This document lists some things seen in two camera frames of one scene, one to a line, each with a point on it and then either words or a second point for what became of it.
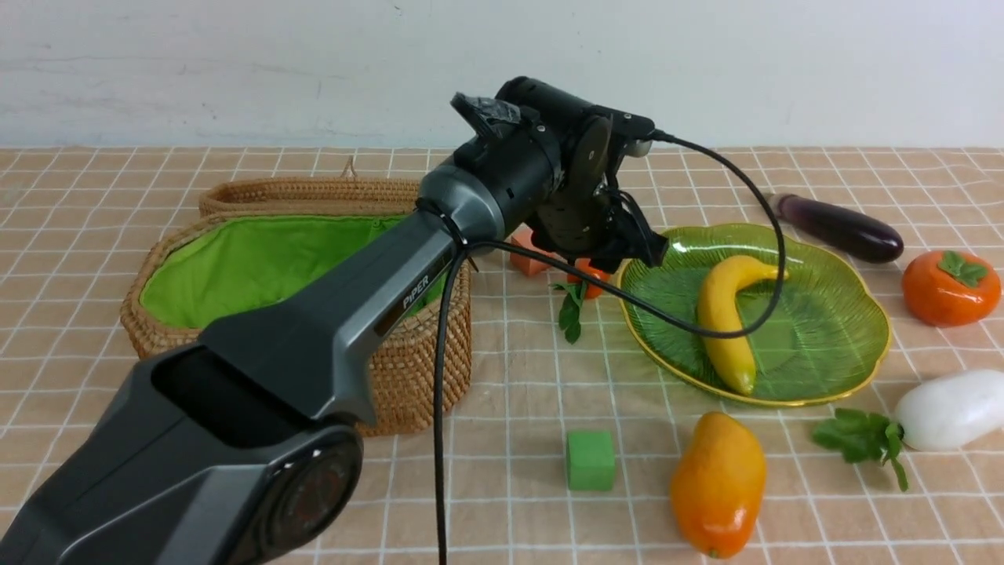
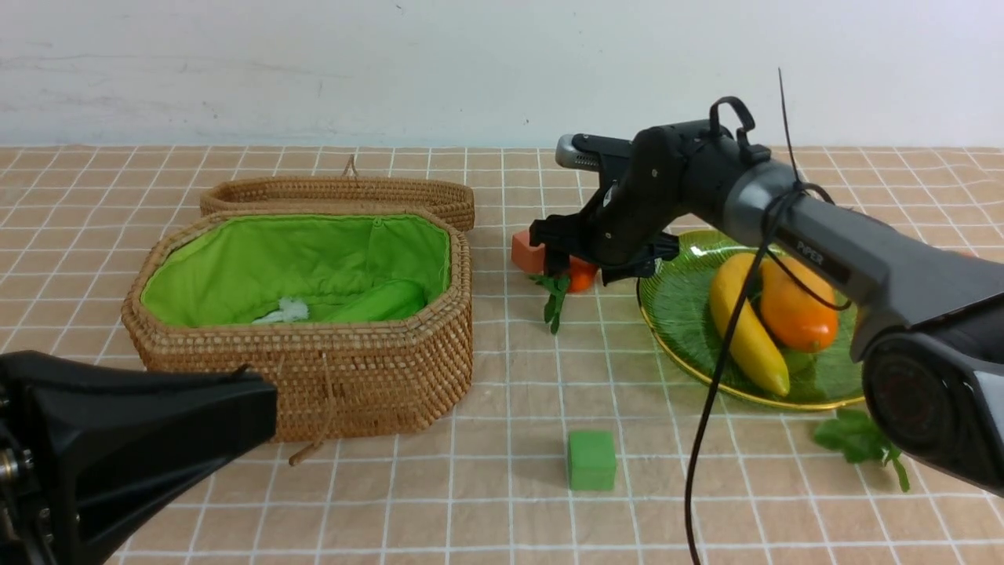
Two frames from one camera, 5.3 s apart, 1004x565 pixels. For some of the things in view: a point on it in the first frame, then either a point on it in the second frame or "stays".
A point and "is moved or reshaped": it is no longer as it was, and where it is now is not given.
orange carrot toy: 576,290 is moved or reshaped
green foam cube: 591,460 stays
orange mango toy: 718,486 → 798,317
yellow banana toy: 717,307 is moved or reshaped
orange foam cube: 527,264 stays
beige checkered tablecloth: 563,450 stays
